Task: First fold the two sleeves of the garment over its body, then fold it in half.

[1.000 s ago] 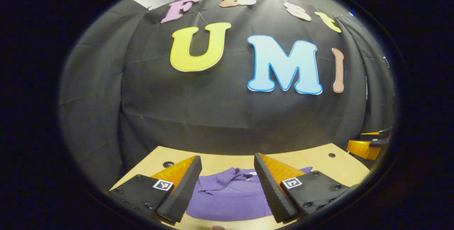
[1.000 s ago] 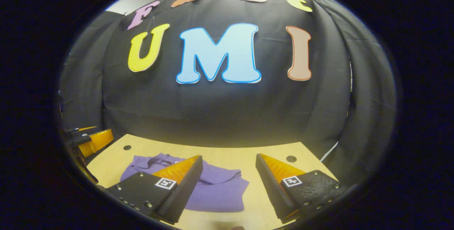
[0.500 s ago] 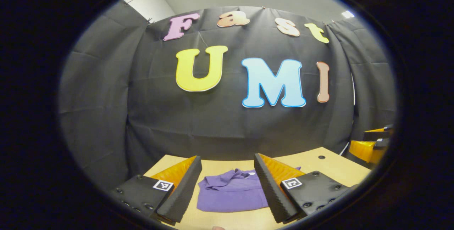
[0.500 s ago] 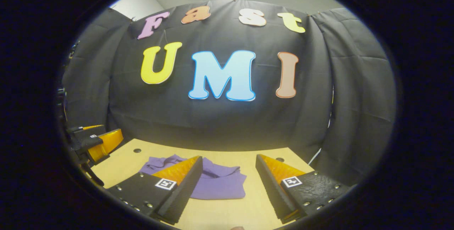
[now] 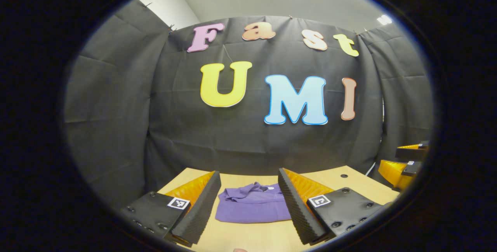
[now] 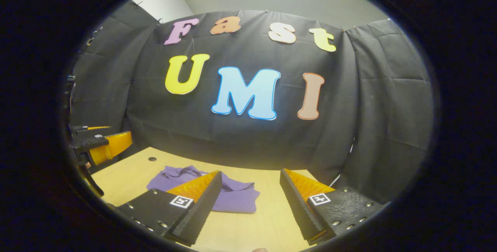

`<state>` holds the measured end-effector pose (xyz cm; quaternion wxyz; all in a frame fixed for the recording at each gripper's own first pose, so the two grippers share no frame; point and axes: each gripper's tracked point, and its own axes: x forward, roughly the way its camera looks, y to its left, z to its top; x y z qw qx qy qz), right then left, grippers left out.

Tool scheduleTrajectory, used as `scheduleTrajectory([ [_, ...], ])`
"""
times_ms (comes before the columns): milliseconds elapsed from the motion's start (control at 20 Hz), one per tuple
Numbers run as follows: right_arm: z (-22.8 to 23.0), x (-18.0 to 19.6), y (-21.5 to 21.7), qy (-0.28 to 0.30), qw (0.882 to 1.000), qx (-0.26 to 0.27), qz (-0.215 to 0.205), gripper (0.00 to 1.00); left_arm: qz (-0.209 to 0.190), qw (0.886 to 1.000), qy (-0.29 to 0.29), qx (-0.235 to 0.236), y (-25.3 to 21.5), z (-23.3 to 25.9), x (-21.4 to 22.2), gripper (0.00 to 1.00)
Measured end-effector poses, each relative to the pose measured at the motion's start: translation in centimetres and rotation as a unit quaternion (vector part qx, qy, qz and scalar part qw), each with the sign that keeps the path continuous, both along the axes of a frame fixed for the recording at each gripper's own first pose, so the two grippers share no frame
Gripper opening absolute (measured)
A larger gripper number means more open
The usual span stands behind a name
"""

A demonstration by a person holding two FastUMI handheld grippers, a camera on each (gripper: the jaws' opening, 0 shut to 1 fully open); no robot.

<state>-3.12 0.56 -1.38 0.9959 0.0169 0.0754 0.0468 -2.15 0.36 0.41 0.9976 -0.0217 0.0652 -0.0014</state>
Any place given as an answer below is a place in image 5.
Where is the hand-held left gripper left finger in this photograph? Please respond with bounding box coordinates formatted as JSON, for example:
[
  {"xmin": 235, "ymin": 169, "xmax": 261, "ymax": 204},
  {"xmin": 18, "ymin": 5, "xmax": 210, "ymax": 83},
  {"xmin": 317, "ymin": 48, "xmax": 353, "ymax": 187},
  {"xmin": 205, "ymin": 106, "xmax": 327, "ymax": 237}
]
[{"xmin": 120, "ymin": 170, "xmax": 222, "ymax": 247}]

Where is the purple shirt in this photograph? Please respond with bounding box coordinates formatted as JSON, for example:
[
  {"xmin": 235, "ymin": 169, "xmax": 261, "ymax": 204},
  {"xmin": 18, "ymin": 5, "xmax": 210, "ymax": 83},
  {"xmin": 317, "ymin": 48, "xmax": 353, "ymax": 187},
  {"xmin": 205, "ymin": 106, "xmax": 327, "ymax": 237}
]
[{"xmin": 215, "ymin": 182, "xmax": 292, "ymax": 224}]

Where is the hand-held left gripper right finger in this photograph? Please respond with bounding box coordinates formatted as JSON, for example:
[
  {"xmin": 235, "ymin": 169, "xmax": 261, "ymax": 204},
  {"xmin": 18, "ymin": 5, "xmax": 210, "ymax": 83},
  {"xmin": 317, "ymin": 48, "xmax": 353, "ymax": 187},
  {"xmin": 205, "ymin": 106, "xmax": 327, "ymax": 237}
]
[{"xmin": 278, "ymin": 168, "xmax": 391, "ymax": 245}]

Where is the black backdrop cloth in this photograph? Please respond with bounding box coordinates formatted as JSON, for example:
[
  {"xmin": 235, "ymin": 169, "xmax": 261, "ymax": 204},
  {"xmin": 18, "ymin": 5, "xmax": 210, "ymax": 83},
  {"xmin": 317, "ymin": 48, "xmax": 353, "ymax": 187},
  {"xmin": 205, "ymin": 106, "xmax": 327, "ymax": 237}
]
[{"xmin": 64, "ymin": 0, "xmax": 433, "ymax": 206}]

